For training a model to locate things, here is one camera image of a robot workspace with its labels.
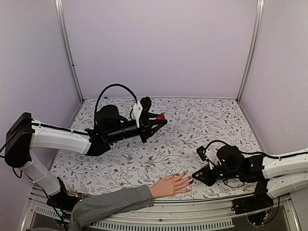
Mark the mannequin hand with nails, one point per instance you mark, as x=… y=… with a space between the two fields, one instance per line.
x=171 y=185

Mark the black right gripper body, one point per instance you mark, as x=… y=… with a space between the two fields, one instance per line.
x=216 y=178

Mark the grey sleeved forearm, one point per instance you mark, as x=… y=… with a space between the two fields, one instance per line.
x=98 y=207

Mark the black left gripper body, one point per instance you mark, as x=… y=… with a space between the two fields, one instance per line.
x=144 y=125

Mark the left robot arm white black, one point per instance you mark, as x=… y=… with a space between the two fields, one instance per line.
x=110 y=127

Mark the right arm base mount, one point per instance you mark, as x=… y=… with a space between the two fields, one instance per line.
x=259 y=200

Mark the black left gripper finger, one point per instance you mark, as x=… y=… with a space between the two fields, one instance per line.
x=149 y=115
x=154 y=126

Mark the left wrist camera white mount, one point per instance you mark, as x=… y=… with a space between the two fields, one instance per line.
x=141 y=108

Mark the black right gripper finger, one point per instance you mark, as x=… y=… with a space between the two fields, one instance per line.
x=204 y=172
x=203 y=179

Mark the aluminium front rail frame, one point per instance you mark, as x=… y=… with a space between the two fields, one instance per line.
x=207 y=209

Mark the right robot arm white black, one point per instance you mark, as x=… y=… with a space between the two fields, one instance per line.
x=275 y=175

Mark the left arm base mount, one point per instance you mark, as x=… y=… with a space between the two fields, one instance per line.
x=62 y=200

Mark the aluminium corner post left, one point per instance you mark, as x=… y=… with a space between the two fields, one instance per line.
x=69 y=57

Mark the red nail polish bottle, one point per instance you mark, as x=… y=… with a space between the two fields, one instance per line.
x=161 y=117

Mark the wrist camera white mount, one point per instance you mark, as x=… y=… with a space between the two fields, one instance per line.
x=201 y=151
x=141 y=108

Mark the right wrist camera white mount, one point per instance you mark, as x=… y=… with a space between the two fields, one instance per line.
x=201 y=151

